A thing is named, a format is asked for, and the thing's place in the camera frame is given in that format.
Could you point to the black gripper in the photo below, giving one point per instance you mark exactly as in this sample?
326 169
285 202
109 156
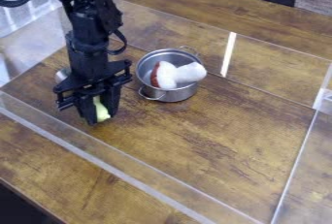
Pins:
96 77

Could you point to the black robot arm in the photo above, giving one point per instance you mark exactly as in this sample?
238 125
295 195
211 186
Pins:
96 20

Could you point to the white mushroom toy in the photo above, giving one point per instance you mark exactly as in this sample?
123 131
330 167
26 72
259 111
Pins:
167 75

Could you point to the small metal pot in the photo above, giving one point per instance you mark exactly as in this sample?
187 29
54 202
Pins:
179 56

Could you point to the clear acrylic barrier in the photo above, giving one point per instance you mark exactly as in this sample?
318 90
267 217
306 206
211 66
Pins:
306 200

